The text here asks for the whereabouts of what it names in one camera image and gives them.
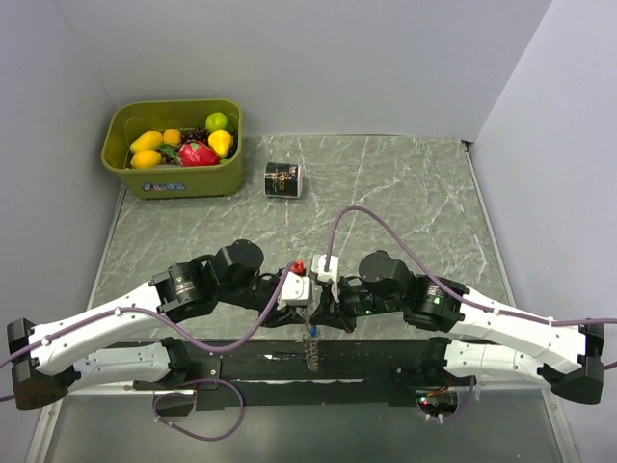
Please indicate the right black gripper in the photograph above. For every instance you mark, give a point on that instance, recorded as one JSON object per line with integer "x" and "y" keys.
{"x": 325, "y": 314}

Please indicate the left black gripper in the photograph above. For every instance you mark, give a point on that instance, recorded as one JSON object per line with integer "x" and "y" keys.
{"x": 285, "y": 316}

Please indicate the large silver keyring with rings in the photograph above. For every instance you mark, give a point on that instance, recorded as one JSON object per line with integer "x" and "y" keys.
{"x": 309, "y": 342}

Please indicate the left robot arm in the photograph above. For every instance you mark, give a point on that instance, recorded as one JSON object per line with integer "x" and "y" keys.
{"x": 49, "y": 360}

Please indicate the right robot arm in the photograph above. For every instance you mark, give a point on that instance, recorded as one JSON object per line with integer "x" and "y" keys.
{"x": 473, "y": 335}

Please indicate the black paper cup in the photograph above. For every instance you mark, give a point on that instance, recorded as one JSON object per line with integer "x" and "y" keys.
{"x": 283, "y": 180}

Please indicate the red dragon fruit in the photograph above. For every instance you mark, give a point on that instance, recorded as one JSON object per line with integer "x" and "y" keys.
{"x": 197, "y": 154}

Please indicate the yellow pear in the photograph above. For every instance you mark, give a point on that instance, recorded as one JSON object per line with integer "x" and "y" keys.
{"x": 221, "y": 142}

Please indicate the dark cherries bunch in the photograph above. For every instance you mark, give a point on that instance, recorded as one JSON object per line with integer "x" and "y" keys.
{"x": 170, "y": 152}

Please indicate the green lime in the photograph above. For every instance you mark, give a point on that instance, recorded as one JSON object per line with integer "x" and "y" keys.
{"x": 216, "y": 121}

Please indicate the yellow mango lower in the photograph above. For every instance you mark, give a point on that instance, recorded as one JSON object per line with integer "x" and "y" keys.
{"x": 146, "y": 159}

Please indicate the yellow mango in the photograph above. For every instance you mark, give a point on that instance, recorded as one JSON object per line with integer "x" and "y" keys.
{"x": 150, "y": 140}
{"x": 146, "y": 159}

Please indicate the small orange fruit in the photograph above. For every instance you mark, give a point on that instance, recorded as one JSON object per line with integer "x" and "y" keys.
{"x": 172, "y": 137}

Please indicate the yellow mango upper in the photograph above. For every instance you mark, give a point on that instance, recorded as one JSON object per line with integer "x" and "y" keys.
{"x": 150, "y": 140}

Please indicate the olive green plastic bin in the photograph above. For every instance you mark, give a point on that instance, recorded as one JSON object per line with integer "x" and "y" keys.
{"x": 168, "y": 182}

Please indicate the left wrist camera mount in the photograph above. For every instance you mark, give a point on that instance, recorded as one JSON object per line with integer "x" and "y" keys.
{"x": 296, "y": 289}

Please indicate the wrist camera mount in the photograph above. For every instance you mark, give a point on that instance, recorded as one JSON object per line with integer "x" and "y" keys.
{"x": 296, "y": 289}
{"x": 324, "y": 274}

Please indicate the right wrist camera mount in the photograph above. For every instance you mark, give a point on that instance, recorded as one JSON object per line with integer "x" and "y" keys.
{"x": 324, "y": 274}

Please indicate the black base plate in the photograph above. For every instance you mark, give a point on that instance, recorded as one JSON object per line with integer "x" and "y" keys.
{"x": 281, "y": 373}

